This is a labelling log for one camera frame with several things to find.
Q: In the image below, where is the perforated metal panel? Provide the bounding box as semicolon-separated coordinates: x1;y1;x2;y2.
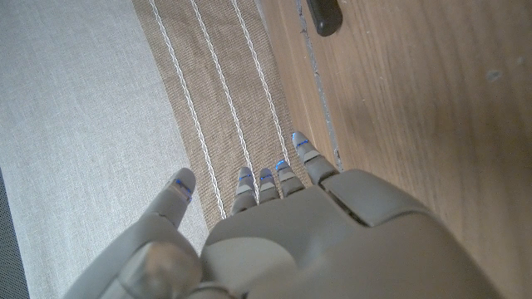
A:
0;168;32;299

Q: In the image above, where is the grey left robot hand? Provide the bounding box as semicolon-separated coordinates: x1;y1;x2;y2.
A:
62;131;506;299

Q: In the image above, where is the striped beige backdrop cloth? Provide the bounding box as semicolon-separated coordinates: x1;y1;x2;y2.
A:
0;0;346;299

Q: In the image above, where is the black hand grip exerciser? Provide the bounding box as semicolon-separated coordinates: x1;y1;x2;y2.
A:
306;0;344;37

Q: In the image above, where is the grey tape outline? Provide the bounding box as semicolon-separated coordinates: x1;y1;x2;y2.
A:
293;0;344;172

